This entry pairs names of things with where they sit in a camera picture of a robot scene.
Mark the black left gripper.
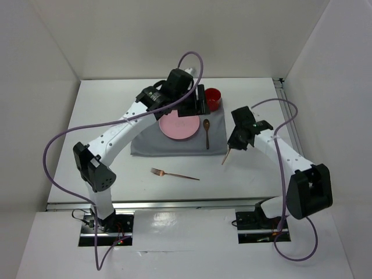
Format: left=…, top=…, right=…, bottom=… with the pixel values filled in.
left=173, top=84, right=210, bottom=118

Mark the brown wooden spoon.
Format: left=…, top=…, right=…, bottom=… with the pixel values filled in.
left=203, top=119, right=210, bottom=149

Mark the red mug black handle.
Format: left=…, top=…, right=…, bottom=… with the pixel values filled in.
left=205, top=88, right=221, bottom=112

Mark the copper knife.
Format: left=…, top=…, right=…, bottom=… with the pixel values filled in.
left=221, top=147, right=231, bottom=165

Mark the pink plate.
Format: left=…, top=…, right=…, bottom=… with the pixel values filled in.
left=159, top=110, right=200, bottom=140

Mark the grey cloth placemat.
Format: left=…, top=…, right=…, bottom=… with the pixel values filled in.
left=130, top=102, right=227, bottom=158

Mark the copper fork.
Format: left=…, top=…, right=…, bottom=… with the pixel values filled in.
left=151, top=168, right=199, bottom=181

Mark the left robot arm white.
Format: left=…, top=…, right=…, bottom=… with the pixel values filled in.
left=73, top=68, right=209, bottom=232

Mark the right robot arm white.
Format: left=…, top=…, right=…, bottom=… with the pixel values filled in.
left=228, top=106, right=333, bottom=228

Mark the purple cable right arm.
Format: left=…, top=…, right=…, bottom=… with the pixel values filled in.
left=251, top=98, right=319, bottom=262

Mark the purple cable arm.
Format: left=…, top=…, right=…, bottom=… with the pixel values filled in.
left=42, top=51, right=204, bottom=271
left=251, top=98, right=319, bottom=262

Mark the aluminium rail right side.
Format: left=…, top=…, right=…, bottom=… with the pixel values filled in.
left=273, top=77, right=317, bottom=198

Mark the aluminium rail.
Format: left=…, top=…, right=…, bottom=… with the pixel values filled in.
left=273, top=77, right=317, bottom=198
left=45, top=197, right=276, bottom=212

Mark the aluminium rail front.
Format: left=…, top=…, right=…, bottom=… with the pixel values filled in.
left=45, top=197, right=276, bottom=212

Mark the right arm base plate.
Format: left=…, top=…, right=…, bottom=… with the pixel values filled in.
left=231, top=210, right=291, bottom=244

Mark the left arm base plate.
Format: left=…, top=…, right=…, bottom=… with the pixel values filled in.
left=78, top=213, right=134, bottom=247

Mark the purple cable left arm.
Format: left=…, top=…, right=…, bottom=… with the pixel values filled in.
left=42, top=51, right=204, bottom=271

